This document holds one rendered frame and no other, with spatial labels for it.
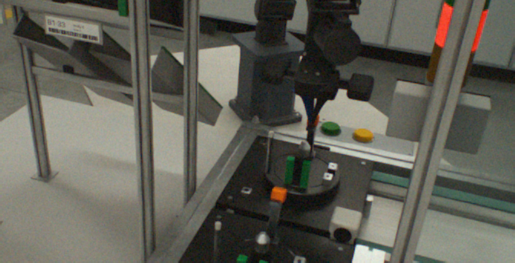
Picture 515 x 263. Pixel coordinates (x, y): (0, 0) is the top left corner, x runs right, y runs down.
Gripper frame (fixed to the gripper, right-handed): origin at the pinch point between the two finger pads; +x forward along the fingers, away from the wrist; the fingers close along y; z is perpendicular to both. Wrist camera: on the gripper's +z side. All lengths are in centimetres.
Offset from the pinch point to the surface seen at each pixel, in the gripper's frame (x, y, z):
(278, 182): 11.5, -3.1, 8.6
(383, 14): 74, -6, -297
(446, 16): -24.2, 17.1, 17.3
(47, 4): -20.2, -33.2, 25.4
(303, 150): 6.6, -0.1, 4.7
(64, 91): 108, -174, -166
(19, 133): 24, -68, -4
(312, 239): 13.6, 5.3, 18.6
